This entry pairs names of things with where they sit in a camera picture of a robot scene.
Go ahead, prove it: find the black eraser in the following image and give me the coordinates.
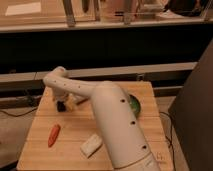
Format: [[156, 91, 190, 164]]
[[57, 102, 66, 112]]

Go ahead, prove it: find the white paper cup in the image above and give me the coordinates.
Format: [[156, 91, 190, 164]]
[[73, 95, 88, 105]]

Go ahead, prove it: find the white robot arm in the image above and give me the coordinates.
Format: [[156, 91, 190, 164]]
[[43, 66, 161, 171]]

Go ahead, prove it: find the white sponge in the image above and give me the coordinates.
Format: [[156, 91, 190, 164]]
[[80, 134, 102, 158]]

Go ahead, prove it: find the orange carrot toy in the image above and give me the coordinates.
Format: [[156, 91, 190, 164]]
[[48, 124, 61, 147]]

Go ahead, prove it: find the wooden table board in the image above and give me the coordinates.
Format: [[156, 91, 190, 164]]
[[17, 81, 173, 171]]

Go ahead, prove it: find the green bowl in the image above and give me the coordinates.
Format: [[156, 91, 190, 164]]
[[130, 95, 141, 118]]

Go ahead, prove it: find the black cable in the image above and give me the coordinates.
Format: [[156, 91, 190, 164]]
[[159, 111, 177, 171]]

